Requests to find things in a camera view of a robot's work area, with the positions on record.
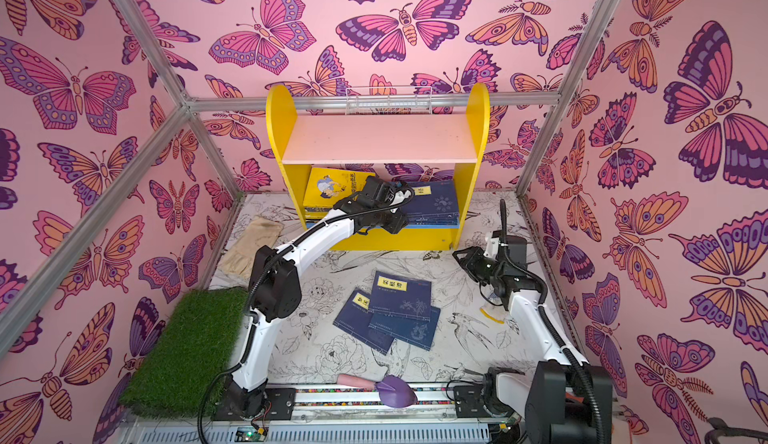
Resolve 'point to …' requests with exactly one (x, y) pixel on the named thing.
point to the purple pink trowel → (393, 390)
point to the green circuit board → (251, 434)
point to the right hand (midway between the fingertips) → (458, 252)
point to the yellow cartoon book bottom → (328, 186)
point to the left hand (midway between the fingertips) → (408, 215)
